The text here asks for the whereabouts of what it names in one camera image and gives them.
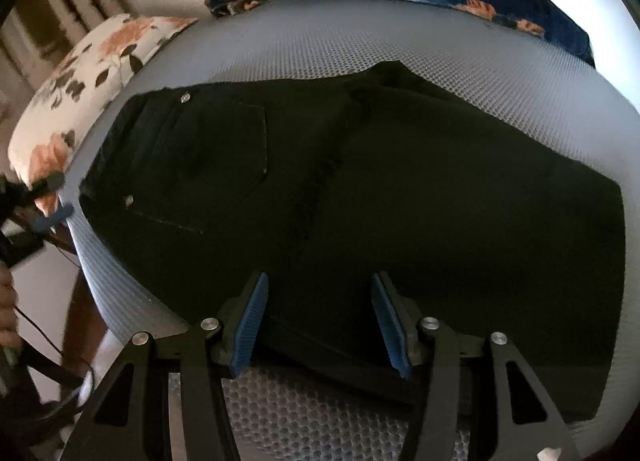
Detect black pants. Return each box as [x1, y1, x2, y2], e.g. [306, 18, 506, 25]
[79, 61, 627, 423]

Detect grey mesh mattress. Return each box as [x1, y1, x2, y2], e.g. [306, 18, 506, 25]
[57, 0, 640, 461]

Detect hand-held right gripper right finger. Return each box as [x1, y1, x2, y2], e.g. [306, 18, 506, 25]
[371, 271, 583, 461]

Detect wooden bed frame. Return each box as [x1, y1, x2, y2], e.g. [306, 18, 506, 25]
[61, 268, 107, 374]

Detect person's left hand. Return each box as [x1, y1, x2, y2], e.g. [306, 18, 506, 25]
[0, 265, 20, 357]

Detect white floral pillow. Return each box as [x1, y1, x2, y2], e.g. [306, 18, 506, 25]
[7, 13, 199, 218]

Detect black cable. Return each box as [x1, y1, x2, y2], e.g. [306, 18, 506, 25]
[12, 303, 97, 424]

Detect striped curtain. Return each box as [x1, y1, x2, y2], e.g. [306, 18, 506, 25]
[0, 0, 132, 102]

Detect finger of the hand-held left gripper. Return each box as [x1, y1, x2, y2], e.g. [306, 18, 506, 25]
[32, 204, 76, 233]
[27, 173, 67, 196]

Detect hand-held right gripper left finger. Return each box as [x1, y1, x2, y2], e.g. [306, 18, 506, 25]
[60, 271, 269, 461]

